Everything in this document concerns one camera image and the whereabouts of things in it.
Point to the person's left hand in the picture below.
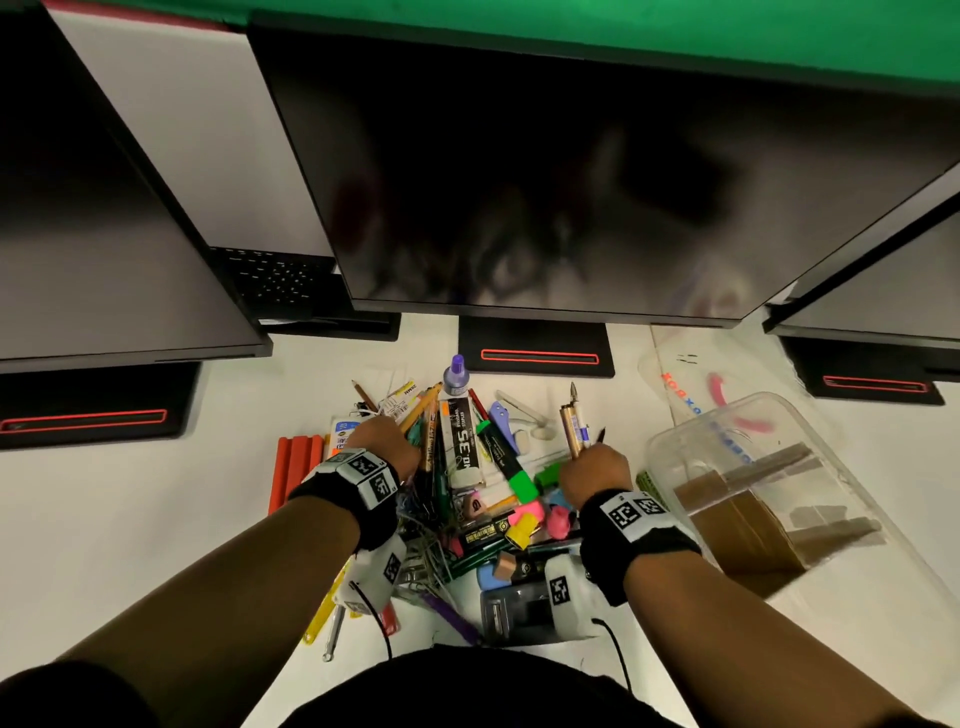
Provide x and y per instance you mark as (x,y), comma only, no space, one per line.
(386,442)

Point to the person's right hand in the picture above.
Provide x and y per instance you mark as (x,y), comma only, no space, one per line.
(596,472)

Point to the white glue bottle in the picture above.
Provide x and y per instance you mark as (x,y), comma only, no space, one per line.
(345,435)

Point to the green stamp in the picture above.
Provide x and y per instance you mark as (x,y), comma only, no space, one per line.
(549,476)

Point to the pink stamp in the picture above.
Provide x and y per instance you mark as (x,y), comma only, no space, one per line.
(559,523)

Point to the long black staple box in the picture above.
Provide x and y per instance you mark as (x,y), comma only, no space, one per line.
(461,442)

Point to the green highlighter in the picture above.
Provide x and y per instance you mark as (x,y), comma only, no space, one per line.
(506,461)

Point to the yellow stamp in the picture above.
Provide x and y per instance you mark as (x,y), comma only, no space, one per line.
(523,531)

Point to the white plastic clip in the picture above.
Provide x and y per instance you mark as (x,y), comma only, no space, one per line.
(525,411)

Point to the purple ink bottle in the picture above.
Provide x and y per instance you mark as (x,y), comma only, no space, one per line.
(456,379)

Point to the pile of coloured paper clips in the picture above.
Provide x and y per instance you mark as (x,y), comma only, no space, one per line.
(450,525)

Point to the blue staple remover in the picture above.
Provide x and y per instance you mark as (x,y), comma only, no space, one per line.
(504,424)

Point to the black stapler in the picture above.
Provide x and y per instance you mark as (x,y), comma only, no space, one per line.
(517,611)

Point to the yellow plastic fastener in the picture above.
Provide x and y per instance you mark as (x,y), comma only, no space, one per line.
(322,607)

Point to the purple plastic clip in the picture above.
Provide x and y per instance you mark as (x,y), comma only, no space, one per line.
(450,619)

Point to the clear plastic storage box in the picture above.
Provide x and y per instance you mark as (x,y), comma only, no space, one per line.
(847,592)

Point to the person's right forearm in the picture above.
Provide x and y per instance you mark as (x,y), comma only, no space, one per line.
(750,652)

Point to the person's left forearm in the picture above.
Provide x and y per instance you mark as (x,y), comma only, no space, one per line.
(225,600)

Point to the person's black clothing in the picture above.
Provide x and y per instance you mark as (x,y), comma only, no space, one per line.
(465,690)

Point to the white desk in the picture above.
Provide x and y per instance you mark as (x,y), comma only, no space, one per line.
(112,525)

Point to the black marker wristband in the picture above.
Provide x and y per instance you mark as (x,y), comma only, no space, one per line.
(630,540)
(352,487)

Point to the black keyboard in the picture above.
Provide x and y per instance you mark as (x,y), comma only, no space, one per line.
(274,277)
(337,328)

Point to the clear plastic lid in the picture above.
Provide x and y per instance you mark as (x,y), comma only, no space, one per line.
(690,360)

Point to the black computer monitor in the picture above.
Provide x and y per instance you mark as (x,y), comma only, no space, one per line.
(600,172)
(885,300)
(90,240)

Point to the green backdrop cloth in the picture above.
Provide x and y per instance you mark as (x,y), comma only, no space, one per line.
(600,30)

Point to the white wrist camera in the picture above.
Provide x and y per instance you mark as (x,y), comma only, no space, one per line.
(570,600)
(375,574)

